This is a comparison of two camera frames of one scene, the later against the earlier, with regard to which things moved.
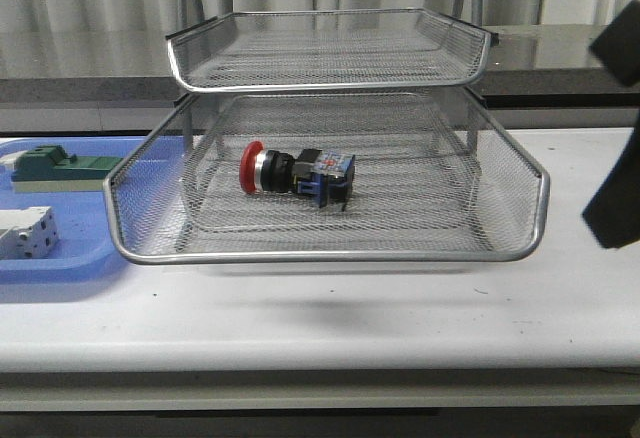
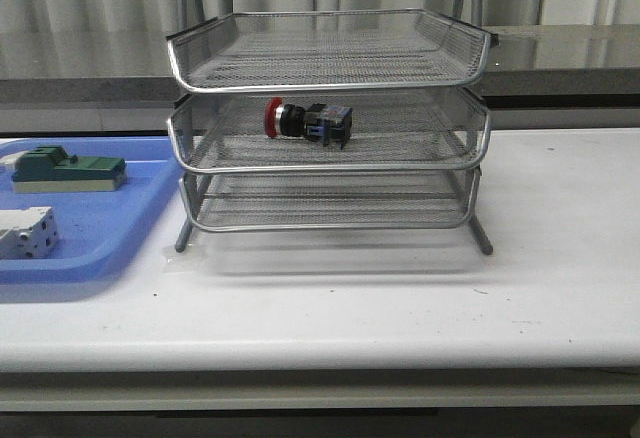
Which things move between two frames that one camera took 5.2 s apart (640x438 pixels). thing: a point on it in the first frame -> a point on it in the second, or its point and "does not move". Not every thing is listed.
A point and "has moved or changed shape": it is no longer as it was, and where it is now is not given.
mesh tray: x=436 y=177 has moved or changed shape
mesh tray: x=329 y=51 does not move
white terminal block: x=27 y=232 does not move
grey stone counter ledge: x=95 y=80 does not move
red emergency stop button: x=326 y=177 -> x=316 y=122
